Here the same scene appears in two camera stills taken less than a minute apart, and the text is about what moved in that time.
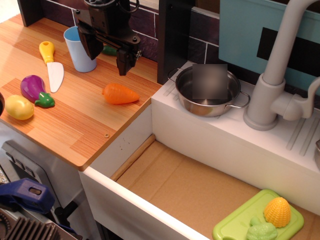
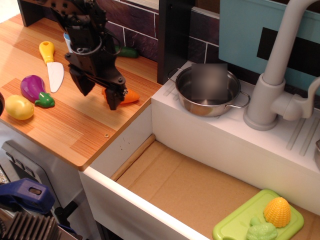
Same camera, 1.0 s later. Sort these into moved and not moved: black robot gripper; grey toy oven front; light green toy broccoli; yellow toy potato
Moved: black robot gripper
Not moved: yellow toy potato; grey toy oven front; light green toy broccoli
